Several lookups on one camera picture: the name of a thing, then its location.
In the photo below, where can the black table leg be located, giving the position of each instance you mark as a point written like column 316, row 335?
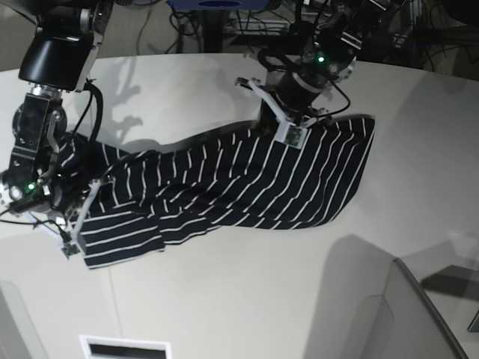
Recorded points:
column 212, row 26

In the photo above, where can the black power strip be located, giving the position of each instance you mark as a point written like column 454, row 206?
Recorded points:
column 256, row 27

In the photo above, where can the white slotted box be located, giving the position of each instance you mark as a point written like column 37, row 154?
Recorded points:
column 105, row 347

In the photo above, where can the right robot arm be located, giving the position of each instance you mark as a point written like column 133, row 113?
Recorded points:
column 68, row 36

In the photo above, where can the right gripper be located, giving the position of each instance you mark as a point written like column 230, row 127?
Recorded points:
column 55, row 197

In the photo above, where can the navy white striped t-shirt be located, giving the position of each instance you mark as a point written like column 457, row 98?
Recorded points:
column 152, row 200

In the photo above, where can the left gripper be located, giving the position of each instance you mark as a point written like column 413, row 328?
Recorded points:
column 295, row 94

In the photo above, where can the grey chair back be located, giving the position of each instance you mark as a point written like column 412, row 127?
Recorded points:
column 370, row 305

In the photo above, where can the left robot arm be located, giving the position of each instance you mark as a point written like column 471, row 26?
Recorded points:
column 321, row 54

